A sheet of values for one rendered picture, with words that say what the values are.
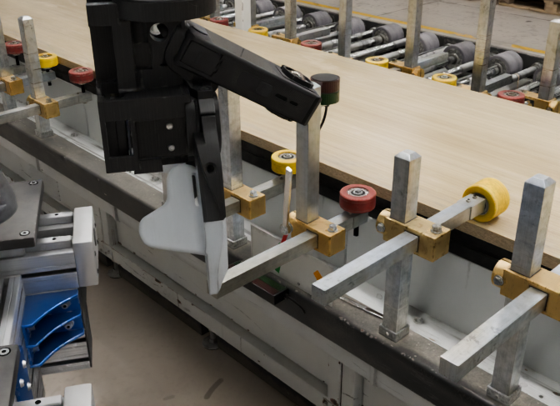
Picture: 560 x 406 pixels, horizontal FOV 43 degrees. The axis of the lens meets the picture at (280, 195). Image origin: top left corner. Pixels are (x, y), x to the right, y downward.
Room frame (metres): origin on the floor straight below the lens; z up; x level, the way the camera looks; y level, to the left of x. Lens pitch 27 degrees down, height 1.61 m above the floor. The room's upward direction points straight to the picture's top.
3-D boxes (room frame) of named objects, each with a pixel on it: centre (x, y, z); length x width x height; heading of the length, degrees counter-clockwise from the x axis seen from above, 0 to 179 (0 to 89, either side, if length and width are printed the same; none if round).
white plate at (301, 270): (1.36, -0.02, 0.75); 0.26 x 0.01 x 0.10; 43
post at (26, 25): (2.26, 0.80, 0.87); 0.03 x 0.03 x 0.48; 43
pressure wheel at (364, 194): (1.40, -0.17, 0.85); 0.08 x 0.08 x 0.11
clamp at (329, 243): (1.34, -0.08, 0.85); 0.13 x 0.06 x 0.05; 43
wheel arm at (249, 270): (1.27, -0.03, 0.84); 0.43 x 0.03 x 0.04; 133
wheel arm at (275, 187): (1.47, 0.12, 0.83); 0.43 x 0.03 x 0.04; 133
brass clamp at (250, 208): (1.52, 0.10, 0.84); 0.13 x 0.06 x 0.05; 43
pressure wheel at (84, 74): (2.33, 0.67, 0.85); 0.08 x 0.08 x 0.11
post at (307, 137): (1.35, -0.06, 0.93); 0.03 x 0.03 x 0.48; 43
